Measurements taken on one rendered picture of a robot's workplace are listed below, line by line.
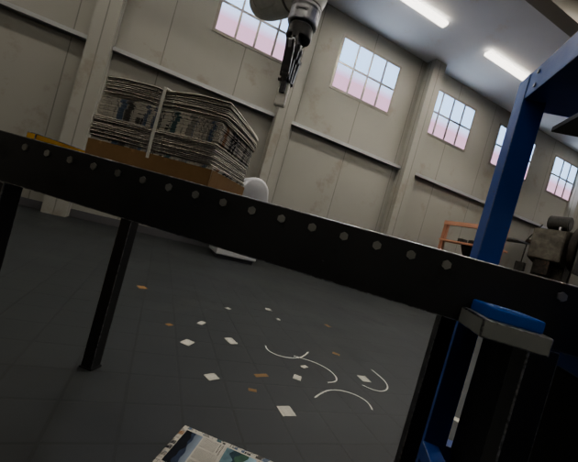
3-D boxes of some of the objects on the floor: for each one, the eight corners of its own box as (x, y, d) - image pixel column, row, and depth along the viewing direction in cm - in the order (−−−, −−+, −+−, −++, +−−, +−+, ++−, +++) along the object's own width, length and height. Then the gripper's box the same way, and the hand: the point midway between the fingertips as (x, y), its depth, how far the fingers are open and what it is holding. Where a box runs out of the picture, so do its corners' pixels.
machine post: (413, 472, 122) (529, 71, 120) (408, 457, 131) (517, 83, 129) (437, 482, 121) (556, 76, 118) (431, 466, 129) (541, 87, 127)
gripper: (293, 38, 103) (272, 112, 103) (284, 9, 90) (261, 93, 90) (316, 43, 101) (294, 117, 101) (310, 14, 88) (286, 99, 89)
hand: (282, 94), depth 96 cm, fingers closed
